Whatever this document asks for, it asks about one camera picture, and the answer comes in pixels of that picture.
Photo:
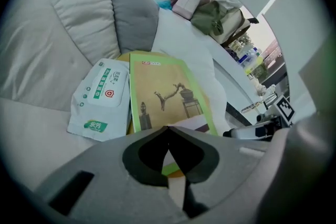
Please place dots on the green book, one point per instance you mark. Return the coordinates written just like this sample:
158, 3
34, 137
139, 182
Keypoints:
162, 91

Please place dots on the beige bag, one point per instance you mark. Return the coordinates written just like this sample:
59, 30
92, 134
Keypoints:
231, 23

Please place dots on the white window ledge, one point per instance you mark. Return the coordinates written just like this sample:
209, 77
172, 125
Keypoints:
233, 81

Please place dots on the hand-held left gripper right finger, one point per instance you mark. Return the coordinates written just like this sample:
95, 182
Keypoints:
225, 170

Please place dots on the clear bottle with blue cap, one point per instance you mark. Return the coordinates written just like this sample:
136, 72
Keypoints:
248, 56

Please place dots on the person's white shirt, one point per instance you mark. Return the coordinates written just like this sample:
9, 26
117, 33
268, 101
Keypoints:
302, 165

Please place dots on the white figurine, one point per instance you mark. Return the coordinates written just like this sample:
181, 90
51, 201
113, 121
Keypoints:
261, 87

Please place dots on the white wet wipes packet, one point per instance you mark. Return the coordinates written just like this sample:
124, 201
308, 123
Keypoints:
105, 102

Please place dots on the white and yellow round sofa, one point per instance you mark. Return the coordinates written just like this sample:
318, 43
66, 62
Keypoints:
39, 60

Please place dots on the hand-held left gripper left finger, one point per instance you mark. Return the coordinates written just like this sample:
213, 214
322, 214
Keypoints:
110, 178

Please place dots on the blue plastic bag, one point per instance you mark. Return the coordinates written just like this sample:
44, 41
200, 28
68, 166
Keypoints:
162, 3

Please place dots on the yellow-green bottle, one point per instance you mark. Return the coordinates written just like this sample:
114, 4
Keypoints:
250, 69

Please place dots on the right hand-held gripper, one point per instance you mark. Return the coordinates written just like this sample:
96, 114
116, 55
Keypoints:
284, 111

